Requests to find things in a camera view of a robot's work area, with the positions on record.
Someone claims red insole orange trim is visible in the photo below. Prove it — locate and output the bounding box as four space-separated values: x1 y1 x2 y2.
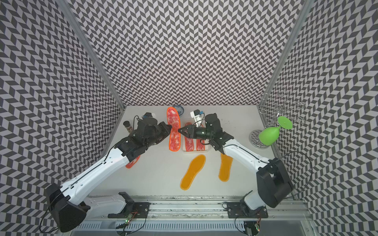
166 107 181 151
185 137 195 152
196 139 205 151
126 156 140 169

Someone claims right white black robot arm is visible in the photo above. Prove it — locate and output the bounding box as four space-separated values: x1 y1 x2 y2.
178 113 294 210

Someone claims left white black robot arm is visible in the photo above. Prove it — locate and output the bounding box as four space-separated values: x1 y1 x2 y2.
44 117 172 233

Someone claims white storage tray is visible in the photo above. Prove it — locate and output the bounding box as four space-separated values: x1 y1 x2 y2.
181 119 210 153

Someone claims blue white porcelain bowl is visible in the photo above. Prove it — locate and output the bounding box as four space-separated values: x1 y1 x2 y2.
173 105 185 116

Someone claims small spice jar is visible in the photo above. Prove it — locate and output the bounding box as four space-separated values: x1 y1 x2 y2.
123 121 133 133

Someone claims yellow insole right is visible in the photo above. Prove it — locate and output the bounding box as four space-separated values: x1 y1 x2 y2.
218 154 233 182

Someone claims yellow insole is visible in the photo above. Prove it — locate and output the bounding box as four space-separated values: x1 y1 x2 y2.
218 154 233 182
180 154 206 191

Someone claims yellow insole left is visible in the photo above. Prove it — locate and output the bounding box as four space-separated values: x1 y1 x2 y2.
180 154 206 191

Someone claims round metal drain grate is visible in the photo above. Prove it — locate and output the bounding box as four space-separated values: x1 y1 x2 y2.
249 129 268 149

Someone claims green plastic wine glass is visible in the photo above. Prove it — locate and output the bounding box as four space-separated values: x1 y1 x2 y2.
258 116 293 146

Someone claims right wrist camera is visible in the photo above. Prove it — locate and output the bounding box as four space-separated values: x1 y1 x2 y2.
190 109 204 124

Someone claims clear wire rack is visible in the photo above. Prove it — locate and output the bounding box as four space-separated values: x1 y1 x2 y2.
258 92 306 128

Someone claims aluminium front rail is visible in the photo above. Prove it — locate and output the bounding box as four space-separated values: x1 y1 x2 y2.
58 196 314 222

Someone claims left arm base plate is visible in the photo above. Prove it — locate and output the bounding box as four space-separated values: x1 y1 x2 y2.
107 192 151 219

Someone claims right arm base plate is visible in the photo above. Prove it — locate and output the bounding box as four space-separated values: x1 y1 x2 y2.
222 191 268 219

